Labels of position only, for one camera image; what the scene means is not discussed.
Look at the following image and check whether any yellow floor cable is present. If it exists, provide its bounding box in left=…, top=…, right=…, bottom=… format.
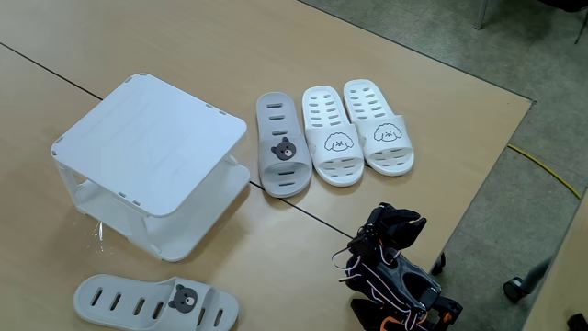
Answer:
left=506, top=143, right=583, bottom=200

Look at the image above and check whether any grey bear slipper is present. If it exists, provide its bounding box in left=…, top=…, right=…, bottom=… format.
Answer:
left=73, top=274, right=240, bottom=331
left=255, top=91, right=313, bottom=199

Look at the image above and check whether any black table castor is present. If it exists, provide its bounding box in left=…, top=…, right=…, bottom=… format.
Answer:
left=430, top=251, right=447, bottom=276

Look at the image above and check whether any white two-shelf shoe rack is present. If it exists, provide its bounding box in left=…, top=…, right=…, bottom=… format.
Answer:
left=50, top=72, right=252, bottom=263

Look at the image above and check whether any black object on floor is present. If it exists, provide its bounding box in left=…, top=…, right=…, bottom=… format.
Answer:
left=566, top=312, right=588, bottom=331

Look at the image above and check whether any grey metal chair leg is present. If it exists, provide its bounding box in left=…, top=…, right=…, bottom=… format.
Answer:
left=474, top=0, right=490, bottom=31

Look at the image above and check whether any white dog slipper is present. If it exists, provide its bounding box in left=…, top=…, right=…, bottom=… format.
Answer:
left=343, top=78, right=415, bottom=177
left=301, top=85, right=366, bottom=188

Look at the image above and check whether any black chair castor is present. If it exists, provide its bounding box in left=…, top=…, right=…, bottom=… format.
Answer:
left=503, top=257, right=552, bottom=303

